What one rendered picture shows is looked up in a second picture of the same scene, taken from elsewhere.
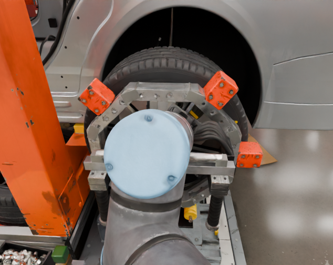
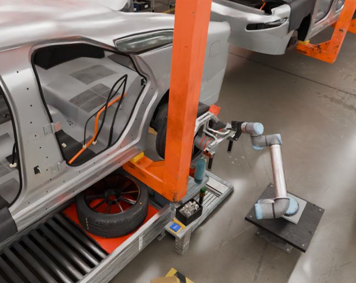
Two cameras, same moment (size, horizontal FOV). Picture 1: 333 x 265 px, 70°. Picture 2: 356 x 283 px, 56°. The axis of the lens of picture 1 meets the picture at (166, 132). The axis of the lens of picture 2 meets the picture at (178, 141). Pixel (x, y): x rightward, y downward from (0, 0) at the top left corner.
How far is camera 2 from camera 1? 2.69 m
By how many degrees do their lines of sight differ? 47
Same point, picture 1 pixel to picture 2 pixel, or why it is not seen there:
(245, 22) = not seen: hidden behind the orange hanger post
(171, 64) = (201, 109)
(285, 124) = not seen: hidden behind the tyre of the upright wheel
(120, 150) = (258, 129)
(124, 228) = (260, 138)
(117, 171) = (259, 131)
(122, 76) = not seen: hidden behind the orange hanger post
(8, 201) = (141, 210)
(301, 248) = (219, 157)
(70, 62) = (136, 125)
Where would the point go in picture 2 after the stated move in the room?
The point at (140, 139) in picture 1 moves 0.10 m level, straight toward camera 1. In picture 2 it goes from (259, 126) to (272, 131)
